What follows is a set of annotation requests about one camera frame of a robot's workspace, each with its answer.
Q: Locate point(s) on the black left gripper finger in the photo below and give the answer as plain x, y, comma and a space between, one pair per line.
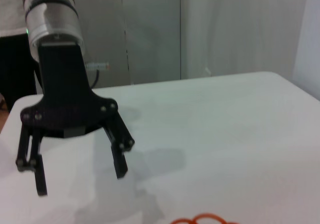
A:
40, 179
120, 159

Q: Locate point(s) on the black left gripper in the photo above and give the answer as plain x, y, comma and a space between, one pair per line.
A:
62, 91

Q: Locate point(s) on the orange woven plastic basket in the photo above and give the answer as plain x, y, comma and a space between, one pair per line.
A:
205, 218

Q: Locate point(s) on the small white label strip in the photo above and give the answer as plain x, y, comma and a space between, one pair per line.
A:
97, 66

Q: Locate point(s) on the person in white shirt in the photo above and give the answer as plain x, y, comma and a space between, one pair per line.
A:
10, 9

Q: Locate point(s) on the grey metal cabinet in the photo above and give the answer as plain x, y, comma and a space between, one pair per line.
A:
150, 34

